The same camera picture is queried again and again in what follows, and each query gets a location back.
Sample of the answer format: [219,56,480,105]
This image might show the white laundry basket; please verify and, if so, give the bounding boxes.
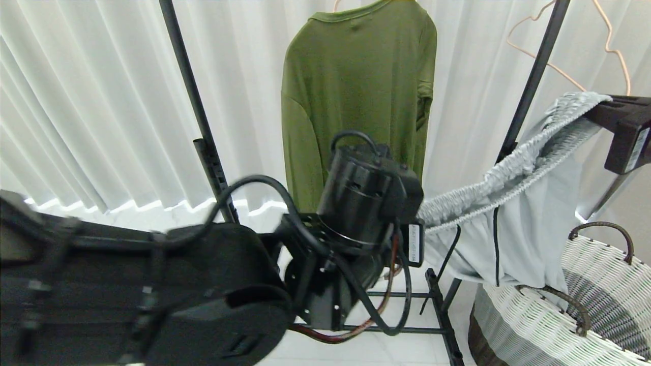
[468,221,651,366]

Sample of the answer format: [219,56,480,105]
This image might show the green printed shirt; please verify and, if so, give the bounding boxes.
[281,0,438,214]

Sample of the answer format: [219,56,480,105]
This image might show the black clothes rack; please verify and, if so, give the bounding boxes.
[159,0,571,366]

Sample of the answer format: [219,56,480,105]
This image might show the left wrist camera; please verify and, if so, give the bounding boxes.
[376,145,425,211]

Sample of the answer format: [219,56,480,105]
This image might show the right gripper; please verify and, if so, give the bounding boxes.
[604,108,651,176]

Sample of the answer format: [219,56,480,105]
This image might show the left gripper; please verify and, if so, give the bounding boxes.
[315,144,427,268]

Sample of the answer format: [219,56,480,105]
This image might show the white curtain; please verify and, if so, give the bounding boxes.
[0,0,651,214]

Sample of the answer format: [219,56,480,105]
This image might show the pale grey garment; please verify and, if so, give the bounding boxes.
[417,91,613,316]

